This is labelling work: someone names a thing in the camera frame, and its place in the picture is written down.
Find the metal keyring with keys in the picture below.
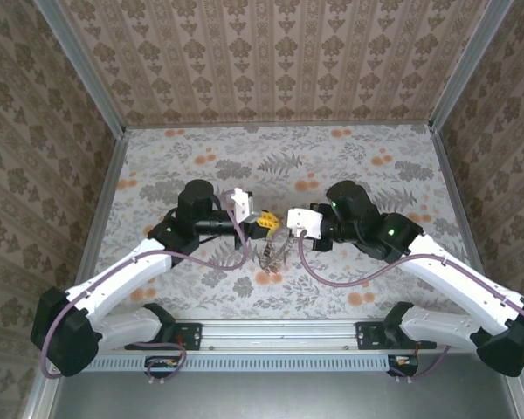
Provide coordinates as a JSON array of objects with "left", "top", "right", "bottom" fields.
[{"left": 259, "top": 225, "right": 296, "bottom": 275}]

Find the floral patterned table cover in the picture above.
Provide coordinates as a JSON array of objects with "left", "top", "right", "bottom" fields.
[{"left": 76, "top": 124, "right": 490, "bottom": 322}]

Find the grey metal sheet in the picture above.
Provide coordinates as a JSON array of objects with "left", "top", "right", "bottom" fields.
[{"left": 25, "top": 353, "right": 524, "bottom": 419}]

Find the aluminium frame rail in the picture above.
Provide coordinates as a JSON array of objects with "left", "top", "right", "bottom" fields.
[
  {"left": 431, "top": 126, "right": 486, "bottom": 280},
  {"left": 72, "top": 130, "right": 130, "bottom": 302},
  {"left": 122, "top": 120, "right": 433, "bottom": 130}
]

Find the aluminium mounting rail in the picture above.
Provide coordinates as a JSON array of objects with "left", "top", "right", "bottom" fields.
[{"left": 104, "top": 319, "right": 438, "bottom": 353}]

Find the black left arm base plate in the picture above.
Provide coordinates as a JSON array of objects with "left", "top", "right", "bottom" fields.
[{"left": 163, "top": 321, "right": 203, "bottom": 351}]

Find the grey slotted cable duct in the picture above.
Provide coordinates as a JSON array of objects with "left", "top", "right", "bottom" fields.
[{"left": 89, "top": 352, "right": 420, "bottom": 373}]

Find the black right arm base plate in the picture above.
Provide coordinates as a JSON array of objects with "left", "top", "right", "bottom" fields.
[{"left": 355, "top": 321, "right": 394, "bottom": 350}]

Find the small controller board with wires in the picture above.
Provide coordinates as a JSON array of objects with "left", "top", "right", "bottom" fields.
[
  {"left": 147, "top": 356, "right": 180, "bottom": 372},
  {"left": 388, "top": 354, "right": 420, "bottom": 374}
]

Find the aluminium frame post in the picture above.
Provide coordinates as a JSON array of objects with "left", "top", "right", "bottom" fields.
[
  {"left": 427, "top": 0, "right": 515, "bottom": 133},
  {"left": 33, "top": 0, "right": 128, "bottom": 137}
]

